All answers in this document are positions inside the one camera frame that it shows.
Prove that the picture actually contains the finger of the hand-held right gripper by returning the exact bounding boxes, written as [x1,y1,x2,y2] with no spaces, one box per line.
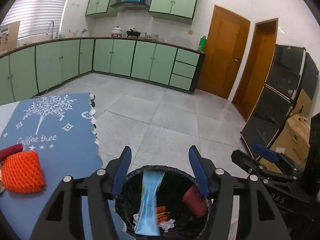
[230,149,299,181]
[253,144,304,174]

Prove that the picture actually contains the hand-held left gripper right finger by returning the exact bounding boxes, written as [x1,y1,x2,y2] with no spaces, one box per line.
[188,145,292,240]

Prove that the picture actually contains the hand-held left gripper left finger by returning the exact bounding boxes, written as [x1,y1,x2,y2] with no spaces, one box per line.
[29,145,132,240]

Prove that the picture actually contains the red paper cup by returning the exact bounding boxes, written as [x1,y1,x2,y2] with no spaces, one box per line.
[182,185,209,218]

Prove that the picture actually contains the black waste bin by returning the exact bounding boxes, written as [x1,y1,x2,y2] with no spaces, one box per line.
[114,165,213,240]

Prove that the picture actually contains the blue plastic bag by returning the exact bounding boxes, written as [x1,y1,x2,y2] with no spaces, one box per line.
[134,171,165,237]

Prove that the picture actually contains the red and gold wrapper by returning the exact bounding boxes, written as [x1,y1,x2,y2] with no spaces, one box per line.
[155,206,171,223]

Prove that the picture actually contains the orange foam net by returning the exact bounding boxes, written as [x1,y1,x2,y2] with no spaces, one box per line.
[0,151,46,193]

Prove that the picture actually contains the cardboard box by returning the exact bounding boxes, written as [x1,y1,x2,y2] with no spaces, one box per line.
[260,114,310,173]
[291,88,313,117]

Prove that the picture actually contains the black glass cabinet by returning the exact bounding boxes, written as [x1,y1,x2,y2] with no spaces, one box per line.
[240,44,320,158]

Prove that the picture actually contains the blue tree print table mat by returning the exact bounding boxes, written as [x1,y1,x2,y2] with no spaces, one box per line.
[0,92,125,240]

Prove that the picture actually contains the green base cabinets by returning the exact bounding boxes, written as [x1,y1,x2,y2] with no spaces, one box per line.
[0,37,206,105]

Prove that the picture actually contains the green bottle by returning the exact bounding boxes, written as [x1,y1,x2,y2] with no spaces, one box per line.
[197,35,207,52]

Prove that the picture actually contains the light blue tablecloth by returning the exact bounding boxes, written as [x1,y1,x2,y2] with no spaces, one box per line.
[0,102,20,132]

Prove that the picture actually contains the metal faucet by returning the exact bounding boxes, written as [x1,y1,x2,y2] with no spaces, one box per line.
[46,21,55,40]

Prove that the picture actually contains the range hood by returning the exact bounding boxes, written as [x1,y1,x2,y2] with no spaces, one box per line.
[109,1,148,12]

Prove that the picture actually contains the white water dispenser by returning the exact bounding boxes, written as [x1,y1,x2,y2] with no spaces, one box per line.
[0,21,21,53]

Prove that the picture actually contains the white window blind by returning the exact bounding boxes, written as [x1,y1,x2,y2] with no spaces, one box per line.
[0,0,75,40]

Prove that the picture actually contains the wooden door with handle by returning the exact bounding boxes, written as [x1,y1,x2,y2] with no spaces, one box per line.
[196,5,251,100]

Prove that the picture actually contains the green wall cabinets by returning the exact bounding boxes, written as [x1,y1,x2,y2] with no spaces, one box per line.
[85,0,202,25]

